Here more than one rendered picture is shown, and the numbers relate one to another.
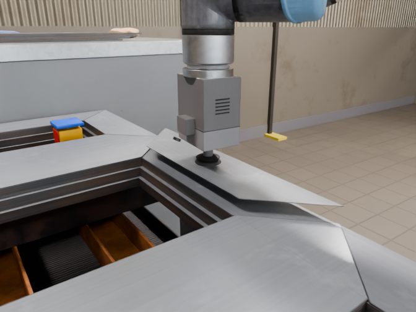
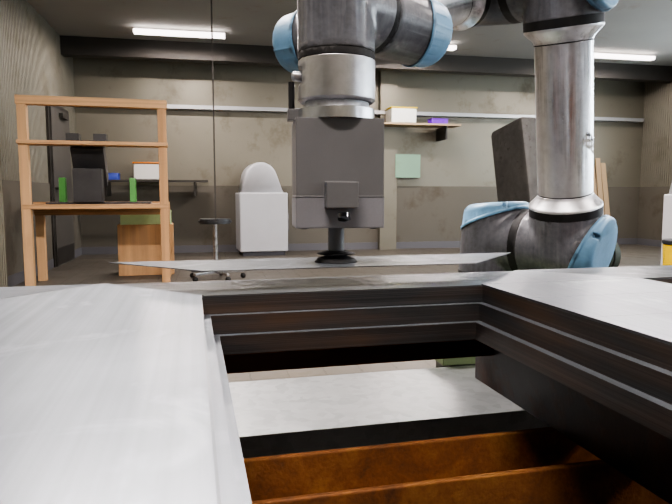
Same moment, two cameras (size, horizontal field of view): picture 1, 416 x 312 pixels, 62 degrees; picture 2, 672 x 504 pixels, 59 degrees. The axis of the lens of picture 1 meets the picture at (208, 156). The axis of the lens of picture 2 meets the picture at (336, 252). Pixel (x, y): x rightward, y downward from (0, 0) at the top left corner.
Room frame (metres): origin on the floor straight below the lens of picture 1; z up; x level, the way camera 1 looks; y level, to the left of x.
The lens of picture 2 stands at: (0.30, 0.55, 0.95)
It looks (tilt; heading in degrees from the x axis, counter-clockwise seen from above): 5 degrees down; 293
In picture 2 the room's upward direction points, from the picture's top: straight up
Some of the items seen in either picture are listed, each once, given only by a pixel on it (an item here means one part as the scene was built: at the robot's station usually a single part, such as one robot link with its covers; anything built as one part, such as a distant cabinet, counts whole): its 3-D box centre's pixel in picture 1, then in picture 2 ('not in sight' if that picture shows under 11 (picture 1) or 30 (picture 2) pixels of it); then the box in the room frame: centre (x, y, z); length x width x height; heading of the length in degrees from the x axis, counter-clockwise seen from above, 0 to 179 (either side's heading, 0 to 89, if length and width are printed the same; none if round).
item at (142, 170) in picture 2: not in sight; (150, 171); (6.57, -7.00, 1.31); 0.48 x 0.39 x 0.27; 34
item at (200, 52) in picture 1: (207, 51); (333, 86); (0.53, 0.00, 1.06); 0.08 x 0.08 x 0.05
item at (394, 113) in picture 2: not in sight; (400, 116); (3.19, -9.28, 2.27); 0.46 x 0.38 x 0.26; 34
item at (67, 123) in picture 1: (67, 125); not in sight; (0.77, 0.32, 0.88); 0.06 x 0.06 x 0.02; 36
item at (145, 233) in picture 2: not in sight; (105, 193); (5.27, -4.67, 0.97); 1.47 x 1.31 x 1.93; 34
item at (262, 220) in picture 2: not in sight; (261, 208); (5.05, -7.82, 0.73); 0.82 x 0.67 x 1.46; 34
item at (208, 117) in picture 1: (200, 105); (334, 167); (0.52, 0.01, 0.98); 0.10 x 0.09 x 0.16; 120
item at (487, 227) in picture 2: not in sight; (496, 236); (0.45, -0.58, 0.87); 0.13 x 0.12 x 0.14; 158
